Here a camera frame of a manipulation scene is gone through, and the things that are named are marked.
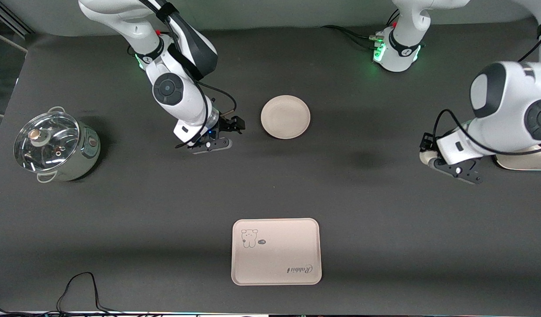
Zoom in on round beige plate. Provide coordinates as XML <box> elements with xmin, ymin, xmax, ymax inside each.
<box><xmin>261</xmin><ymin>95</ymin><xmax>311</xmax><ymax>140</ymax></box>

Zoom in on beige tray with rabbit print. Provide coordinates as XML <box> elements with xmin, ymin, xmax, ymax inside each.
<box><xmin>232</xmin><ymin>218</ymin><xmax>322</xmax><ymax>286</ymax></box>

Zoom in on white rounded appliance base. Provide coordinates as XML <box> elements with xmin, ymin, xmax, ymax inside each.
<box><xmin>495</xmin><ymin>147</ymin><xmax>541</xmax><ymax>171</ymax></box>

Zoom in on steel cooking pot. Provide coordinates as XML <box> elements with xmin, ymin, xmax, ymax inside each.
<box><xmin>14</xmin><ymin>106</ymin><xmax>101</xmax><ymax>183</ymax></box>

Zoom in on glass pot lid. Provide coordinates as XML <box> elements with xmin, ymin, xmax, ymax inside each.
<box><xmin>14</xmin><ymin>111</ymin><xmax>81</xmax><ymax>173</ymax></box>

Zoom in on black left arm base cables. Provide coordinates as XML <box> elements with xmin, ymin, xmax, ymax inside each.
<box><xmin>321</xmin><ymin>10</ymin><xmax>401</xmax><ymax>50</ymax></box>

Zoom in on thin black looped cable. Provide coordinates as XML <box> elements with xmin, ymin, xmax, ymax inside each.
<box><xmin>0</xmin><ymin>272</ymin><xmax>165</xmax><ymax>317</ymax></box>

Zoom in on grey aluminium frame rail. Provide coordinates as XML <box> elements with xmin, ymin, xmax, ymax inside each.
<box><xmin>0</xmin><ymin>8</ymin><xmax>34</xmax><ymax>39</ymax></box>

